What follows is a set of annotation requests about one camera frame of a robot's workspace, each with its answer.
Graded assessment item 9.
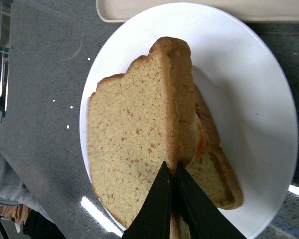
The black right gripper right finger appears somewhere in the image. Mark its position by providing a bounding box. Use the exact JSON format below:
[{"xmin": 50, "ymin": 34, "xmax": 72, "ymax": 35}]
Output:
[{"xmin": 176, "ymin": 164, "xmax": 245, "ymax": 239}]

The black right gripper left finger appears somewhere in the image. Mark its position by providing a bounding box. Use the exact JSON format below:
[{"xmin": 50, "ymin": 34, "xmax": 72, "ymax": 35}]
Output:
[{"xmin": 122, "ymin": 161, "xmax": 172, "ymax": 239}]

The bread slice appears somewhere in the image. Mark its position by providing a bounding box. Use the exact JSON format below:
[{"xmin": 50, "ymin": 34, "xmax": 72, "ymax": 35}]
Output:
[
  {"xmin": 186, "ymin": 85, "xmax": 244, "ymax": 210},
  {"xmin": 87, "ymin": 37, "xmax": 196, "ymax": 228}
]

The white round plate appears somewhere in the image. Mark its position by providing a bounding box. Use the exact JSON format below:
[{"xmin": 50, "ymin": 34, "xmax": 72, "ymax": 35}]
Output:
[{"xmin": 79, "ymin": 2, "xmax": 298, "ymax": 239}]

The fried egg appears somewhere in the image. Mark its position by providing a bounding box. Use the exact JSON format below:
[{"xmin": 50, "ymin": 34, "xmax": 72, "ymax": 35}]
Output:
[{"xmin": 193, "ymin": 114, "xmax": 206, "ymax": 159}]

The person in grey clothing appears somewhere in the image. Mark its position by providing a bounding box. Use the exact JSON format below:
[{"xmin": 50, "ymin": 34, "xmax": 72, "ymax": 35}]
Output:
[{"xmin": 0, "ymin": 153, "xmax": 65, "ymax": 239}]

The beige rabbit tray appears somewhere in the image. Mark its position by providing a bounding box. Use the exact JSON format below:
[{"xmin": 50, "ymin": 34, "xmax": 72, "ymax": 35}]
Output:
[{"xmin": 96, "ymin": 0, "xmax": 299, "ymax": 23}]

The metal frame beside table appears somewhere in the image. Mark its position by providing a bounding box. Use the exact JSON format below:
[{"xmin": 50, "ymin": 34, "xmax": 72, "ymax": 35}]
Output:
[{"xmin": 0, "ymin": 0, "xmax": 13, "ymax": 122}]

